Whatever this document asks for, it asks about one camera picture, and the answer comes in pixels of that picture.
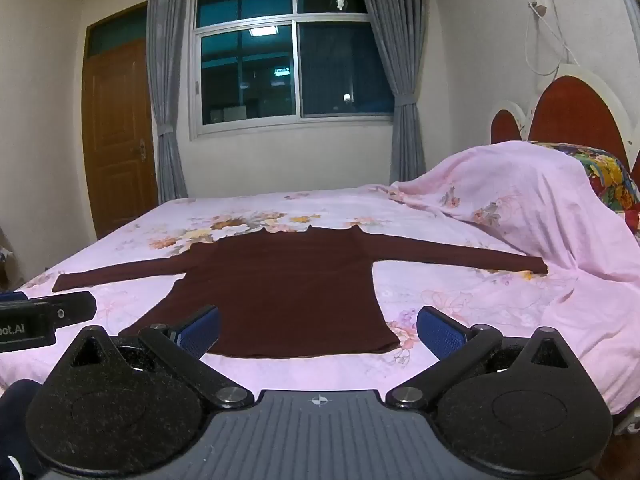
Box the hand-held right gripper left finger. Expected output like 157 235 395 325
65 305 255 408

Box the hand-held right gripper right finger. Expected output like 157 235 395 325
386 306 577 408

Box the maroon long-sleeved sweater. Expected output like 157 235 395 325
51 225 549 359

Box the pink floral bed sheet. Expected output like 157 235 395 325
0 185 640 417

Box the person's dark blue clothing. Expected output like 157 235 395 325
0 379 48 480

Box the pink blanket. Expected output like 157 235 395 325
390 141 640 406

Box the brown wooden door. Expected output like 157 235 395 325
81 2 160 241

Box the grey curtain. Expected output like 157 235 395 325
146 0 194 202
354 0 432 185

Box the colourful floral pillow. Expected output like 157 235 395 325
529 141 640 235

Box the sliding glass window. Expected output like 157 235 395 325
190 0 396 142

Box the red and white headboard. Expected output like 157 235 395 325
489 62 640 181

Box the white cable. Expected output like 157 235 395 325
524 7 583 77

